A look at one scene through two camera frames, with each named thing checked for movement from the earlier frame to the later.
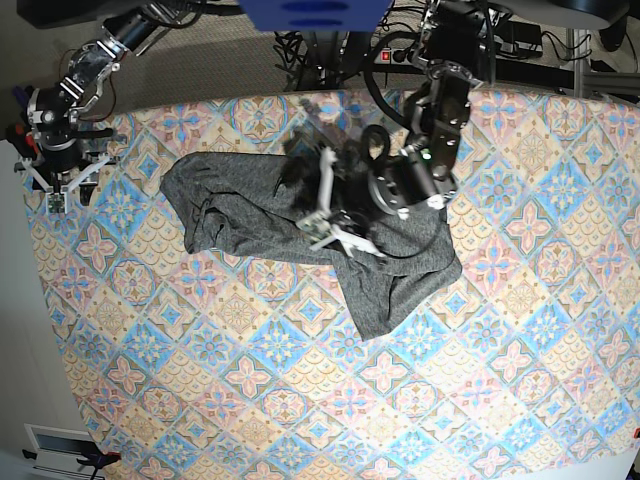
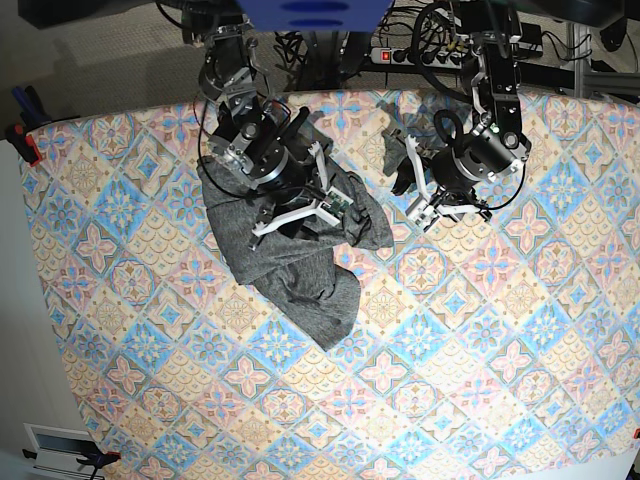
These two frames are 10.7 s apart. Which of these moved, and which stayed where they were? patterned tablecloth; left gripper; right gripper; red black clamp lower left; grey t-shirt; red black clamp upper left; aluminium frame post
Moved: grey t-shirt; left gripper; right gripper
Stayed: red black clamp upper left; red black clamp lower left; patterned tablecloth; aluminium frame post
